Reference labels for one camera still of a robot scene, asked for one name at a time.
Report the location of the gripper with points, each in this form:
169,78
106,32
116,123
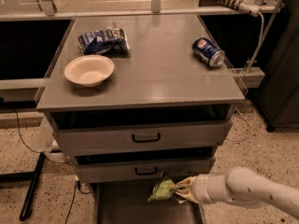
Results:
199,188

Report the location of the green jalapeno chip bag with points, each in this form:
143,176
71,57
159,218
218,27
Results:
164,189

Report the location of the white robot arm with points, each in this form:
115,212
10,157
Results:
241,187

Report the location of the middle grey drawer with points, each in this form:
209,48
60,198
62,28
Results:
144,165

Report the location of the top grey drawer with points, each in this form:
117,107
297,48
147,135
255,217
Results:
81,133

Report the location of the bottom open grey drawer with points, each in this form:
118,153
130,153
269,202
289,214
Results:
126,202

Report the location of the grey drawer cabinet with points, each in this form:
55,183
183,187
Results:
159,70

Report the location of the blue chip bag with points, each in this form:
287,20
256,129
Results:
102,41

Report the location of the dark cabinet at right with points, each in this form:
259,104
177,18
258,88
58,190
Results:
278,96

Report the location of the blue soda can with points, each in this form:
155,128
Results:
207,52

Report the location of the white paper bowl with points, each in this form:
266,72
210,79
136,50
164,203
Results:
89,70

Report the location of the black table leg stand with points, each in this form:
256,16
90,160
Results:
33,178

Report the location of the white power strip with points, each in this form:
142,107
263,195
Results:
245,6

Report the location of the black middle drawer handle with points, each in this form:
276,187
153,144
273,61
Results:
146,171

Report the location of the black drawer handle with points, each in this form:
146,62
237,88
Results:
137,138
146,171

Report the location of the black top drawer handle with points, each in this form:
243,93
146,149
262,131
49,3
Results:
137,138

